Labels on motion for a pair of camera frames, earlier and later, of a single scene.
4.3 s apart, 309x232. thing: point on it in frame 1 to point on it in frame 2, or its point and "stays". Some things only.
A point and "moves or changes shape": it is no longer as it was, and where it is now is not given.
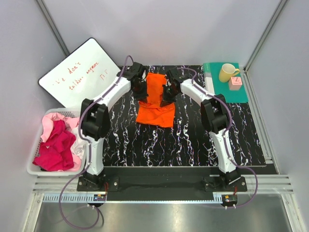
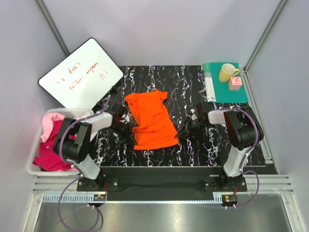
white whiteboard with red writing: (80, 75) stays
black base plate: (206, 179) stays
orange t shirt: (151, 112) moves or changes shape
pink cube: (235, 83) stays
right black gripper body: (169, 95) to (192, 127)
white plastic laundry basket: (34, 170) stays
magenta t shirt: (55, 153) stays
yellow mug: (227, 71) stays
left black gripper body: (140, 93) to (124, 131)
